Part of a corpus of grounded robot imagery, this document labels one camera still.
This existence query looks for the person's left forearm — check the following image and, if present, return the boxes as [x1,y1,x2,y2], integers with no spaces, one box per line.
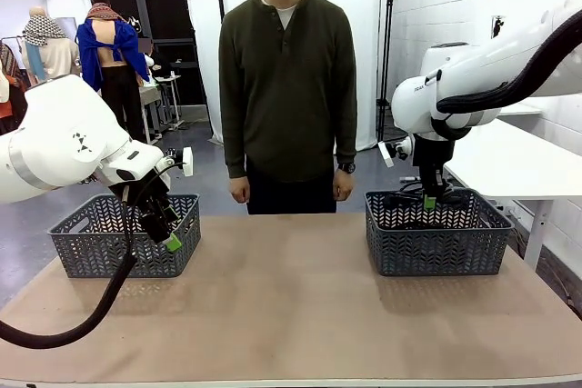
[335,101,358,166]

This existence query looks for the person's left hand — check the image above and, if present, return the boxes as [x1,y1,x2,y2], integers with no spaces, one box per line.
[332,172,356,202]

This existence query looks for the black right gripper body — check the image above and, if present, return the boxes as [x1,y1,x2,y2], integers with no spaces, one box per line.
[411,133,456,176]

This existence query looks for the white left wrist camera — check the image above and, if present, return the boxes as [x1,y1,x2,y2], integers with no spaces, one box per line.
[166,146,195,178]

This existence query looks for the black sleeved arm hose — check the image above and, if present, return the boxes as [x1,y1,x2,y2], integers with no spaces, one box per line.
[0,164,183,351]
[429,9,582,142]

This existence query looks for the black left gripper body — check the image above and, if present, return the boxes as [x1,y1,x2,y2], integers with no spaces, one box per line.
[118,173,173,227]

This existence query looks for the black sleeved left arm hose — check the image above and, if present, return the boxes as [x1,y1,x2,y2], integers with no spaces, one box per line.
[0,164,183,351]

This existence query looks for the black sleeved right arm hose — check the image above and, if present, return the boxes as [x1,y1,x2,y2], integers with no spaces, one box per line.
[429,9,582,142]

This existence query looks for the mannequin with blue cardigan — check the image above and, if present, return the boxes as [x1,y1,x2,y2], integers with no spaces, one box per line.
[75,0,152,146]

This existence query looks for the large white table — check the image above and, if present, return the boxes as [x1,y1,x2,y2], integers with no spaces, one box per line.
[443,116,582,272]

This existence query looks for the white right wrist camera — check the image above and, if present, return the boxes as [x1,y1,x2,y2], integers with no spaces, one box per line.
[377,137,415,169]

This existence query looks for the background person white shirt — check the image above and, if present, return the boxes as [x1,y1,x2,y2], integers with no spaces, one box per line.
[128,16,161,85]

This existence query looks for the black double door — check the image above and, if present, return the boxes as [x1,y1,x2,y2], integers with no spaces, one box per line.
[92,0,208,108]

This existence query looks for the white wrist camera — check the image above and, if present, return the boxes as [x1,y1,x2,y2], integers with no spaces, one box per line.
[377,137,415,169]
[166,146,195,178]

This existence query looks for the grey background desk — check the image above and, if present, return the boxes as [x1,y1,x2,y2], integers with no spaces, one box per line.
[138,70,186,135]

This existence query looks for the white photo backdrop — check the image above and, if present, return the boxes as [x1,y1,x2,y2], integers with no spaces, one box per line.
[179,0,393,153]

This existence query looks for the person's right forearm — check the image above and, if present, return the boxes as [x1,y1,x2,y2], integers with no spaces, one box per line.
[218,101,250,181]

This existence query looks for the grey perforated plastic basket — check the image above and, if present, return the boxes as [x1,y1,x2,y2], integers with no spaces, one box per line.
[364,187,516,277]
[48,194,202,280]

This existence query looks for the hanging red patterned garments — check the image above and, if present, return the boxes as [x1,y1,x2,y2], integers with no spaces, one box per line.
[0,38,29,135]

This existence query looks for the mannequin with patterned scarf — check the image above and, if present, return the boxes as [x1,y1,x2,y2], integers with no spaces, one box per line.
[20,5,84,85]

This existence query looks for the person in olive henley sweater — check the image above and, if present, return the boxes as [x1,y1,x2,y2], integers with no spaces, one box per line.
[218,0,358,215]

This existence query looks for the person's right hand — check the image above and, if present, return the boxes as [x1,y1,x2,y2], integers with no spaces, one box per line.
[227,176,253,204]

